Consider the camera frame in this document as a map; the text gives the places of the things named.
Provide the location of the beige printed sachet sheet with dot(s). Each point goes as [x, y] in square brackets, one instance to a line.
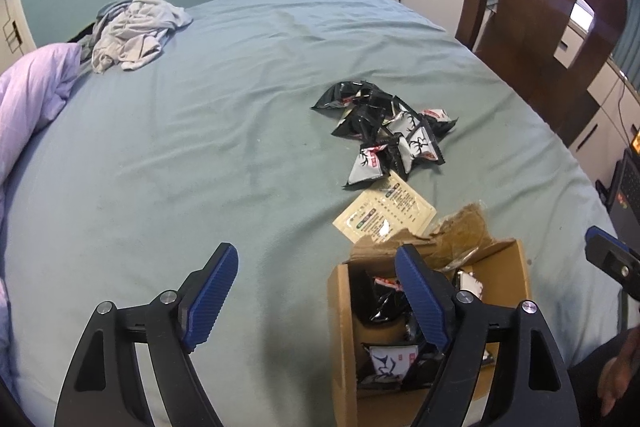
[395, 202]

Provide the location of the black antler-print snack packet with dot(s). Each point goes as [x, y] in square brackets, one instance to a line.
[387, 302]
[390, 359]
[467, 282]

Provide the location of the cardboard box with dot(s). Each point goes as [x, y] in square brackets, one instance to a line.
[345, 357]

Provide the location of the person's right hand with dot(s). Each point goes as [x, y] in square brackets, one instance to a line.
[620, 372]

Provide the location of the black laptop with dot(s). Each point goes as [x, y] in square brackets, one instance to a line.
[627, 192]

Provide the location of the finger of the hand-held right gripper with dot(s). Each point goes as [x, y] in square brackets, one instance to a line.
[612, 257]

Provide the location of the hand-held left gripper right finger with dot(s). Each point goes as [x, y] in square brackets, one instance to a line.
[422, 297]

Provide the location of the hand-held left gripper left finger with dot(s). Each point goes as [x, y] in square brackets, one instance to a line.
[207, 302]

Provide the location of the white panel door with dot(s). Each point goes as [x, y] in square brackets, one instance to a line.
[12, 32]

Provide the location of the purple duvet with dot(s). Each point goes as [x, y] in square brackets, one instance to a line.
[30, 87]

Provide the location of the pile of black snack packets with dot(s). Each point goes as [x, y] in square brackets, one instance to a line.
[370, 162]

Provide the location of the dark wooden chair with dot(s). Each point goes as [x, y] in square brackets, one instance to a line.
[530, 32]

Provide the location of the person's dark clothing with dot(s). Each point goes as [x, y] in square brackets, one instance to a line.
[585, 382]

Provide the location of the white sideboard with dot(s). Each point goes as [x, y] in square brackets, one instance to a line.
[605, 107]

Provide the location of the grey crumpled clothes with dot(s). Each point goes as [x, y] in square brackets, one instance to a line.
[135, 32]

